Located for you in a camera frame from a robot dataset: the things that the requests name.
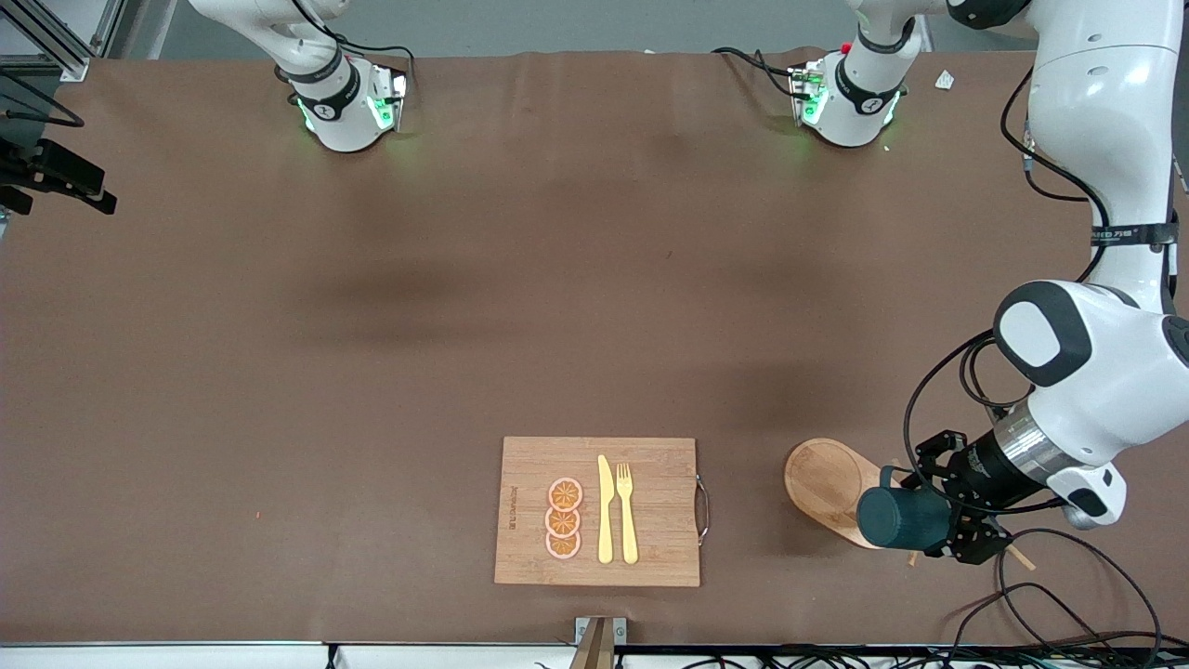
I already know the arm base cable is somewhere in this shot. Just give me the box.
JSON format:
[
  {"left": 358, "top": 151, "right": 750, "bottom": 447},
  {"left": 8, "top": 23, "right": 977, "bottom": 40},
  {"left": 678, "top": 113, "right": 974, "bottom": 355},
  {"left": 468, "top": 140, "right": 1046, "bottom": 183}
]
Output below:
[
  {"left": 713, "top": 46, "right": 804, "bottom": 98},
  {"left": 288, "top": 0, "right": 416, "bottom": 89}
]

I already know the brown wooden bar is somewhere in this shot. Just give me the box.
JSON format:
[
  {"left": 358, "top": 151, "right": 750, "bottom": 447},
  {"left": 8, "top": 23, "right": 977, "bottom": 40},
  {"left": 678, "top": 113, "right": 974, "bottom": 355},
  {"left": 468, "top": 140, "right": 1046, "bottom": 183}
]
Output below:
[{"left": 568, "top": 618, "right": 616, "bottom": 669}]

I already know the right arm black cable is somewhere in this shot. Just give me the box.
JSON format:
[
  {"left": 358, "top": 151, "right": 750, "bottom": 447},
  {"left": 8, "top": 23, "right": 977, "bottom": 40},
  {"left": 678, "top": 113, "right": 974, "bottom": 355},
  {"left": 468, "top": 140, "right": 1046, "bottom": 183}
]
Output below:
[{"left": 0, "top": 65, "right": 86, "bottom": 128}]

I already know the yellow toy knife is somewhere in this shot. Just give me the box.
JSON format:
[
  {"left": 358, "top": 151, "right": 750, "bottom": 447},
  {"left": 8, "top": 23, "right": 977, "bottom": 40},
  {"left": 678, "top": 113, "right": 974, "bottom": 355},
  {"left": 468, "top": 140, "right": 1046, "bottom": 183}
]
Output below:
[{"left": 596, "top": 454, "right": 616, "bottom": 565}]

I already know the bamboo cutting board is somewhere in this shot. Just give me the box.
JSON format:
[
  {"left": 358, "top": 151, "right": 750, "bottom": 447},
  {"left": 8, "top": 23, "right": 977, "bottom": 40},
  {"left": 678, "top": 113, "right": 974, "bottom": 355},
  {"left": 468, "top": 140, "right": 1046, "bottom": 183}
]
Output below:
[{"left": 494, "top": 437, "right": 701, "bottom": 588}]

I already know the wooden mug tree stand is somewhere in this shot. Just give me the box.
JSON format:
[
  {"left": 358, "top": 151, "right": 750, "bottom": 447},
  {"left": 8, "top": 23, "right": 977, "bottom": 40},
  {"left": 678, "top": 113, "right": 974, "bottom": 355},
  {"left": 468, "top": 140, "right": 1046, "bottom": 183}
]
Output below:
[{"left": 783, "top": 437, "right": 1037, "bottom": 571}]

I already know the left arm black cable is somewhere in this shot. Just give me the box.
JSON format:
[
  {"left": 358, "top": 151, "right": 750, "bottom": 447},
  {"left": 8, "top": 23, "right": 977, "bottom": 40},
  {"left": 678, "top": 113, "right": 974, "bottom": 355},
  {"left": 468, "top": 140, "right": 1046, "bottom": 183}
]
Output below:
[{"left": 906, "top": 70, "right": 1111, "bottom": 558}]

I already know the metal table edge bracket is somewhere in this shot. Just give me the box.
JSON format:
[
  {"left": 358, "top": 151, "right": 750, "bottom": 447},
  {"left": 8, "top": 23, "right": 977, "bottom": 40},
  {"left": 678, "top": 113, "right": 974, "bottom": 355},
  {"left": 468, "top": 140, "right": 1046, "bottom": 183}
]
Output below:
[{"left": 574, "top": 616, "right": 628, "bottom": 647}]

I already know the aluminium frame profile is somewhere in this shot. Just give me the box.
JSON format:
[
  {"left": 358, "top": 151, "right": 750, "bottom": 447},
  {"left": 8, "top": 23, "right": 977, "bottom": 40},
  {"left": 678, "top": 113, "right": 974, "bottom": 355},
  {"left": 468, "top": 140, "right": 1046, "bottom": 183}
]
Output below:
[{"left": 0, "top": 0, "right": 126, "bottom": 83}]

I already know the left arm base cable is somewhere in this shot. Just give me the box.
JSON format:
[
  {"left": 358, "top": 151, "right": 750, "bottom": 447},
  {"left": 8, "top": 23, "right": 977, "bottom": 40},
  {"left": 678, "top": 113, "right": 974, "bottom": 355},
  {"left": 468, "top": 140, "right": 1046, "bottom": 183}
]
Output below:
[{"left": 713, "top": 46, "right": 804, "bottom": 98}]

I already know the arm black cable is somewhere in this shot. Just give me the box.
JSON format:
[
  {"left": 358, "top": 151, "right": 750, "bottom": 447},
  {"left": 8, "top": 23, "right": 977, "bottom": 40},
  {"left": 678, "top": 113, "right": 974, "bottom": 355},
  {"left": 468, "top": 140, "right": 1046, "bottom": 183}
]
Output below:
[
  {"left": 0, "top": 65, "right": 86, "bottom": 128},
  {"left": 906, "top": 70, "right": 1111, "bottom": 558}
]

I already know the teal cup yellow inside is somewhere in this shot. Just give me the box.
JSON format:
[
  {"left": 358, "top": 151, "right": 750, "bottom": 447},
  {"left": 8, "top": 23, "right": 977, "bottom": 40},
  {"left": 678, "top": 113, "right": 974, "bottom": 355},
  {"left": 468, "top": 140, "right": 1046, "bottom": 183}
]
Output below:
[{"left": 856, "top": 467, "right": 954, "bottom": 551}]

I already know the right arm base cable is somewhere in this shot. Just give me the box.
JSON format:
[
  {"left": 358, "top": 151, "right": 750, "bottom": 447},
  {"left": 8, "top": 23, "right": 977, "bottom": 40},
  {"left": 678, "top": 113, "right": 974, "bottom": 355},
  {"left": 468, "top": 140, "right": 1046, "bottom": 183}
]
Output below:
[{"left": 288, "top": 0, "right": 416, "bottom": 89}]

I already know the brown table mat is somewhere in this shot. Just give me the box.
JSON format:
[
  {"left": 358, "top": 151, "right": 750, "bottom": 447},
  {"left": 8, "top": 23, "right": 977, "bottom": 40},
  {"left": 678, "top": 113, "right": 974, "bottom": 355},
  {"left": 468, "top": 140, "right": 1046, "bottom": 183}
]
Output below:
[{"left": 0, "top": 48, "right": 1189, "bottom": 647}]

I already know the black looped cable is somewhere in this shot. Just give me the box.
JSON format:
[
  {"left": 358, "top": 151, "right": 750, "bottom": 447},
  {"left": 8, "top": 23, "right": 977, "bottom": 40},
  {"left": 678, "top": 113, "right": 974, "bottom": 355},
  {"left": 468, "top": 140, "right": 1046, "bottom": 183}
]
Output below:
[
  {"left": 947, "top": 583, "right": 1116, "bottom": 651},
  {"left": 996, "top": 528, "right": 1167, "bottom": 651}
]

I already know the yellow toy fork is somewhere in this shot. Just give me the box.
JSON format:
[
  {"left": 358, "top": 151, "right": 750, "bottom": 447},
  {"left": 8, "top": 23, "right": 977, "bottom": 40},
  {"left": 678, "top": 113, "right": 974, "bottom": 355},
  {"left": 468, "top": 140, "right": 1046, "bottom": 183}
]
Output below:
[{"left": 616, "top": 463, "right": 640, "bottom": 566}]

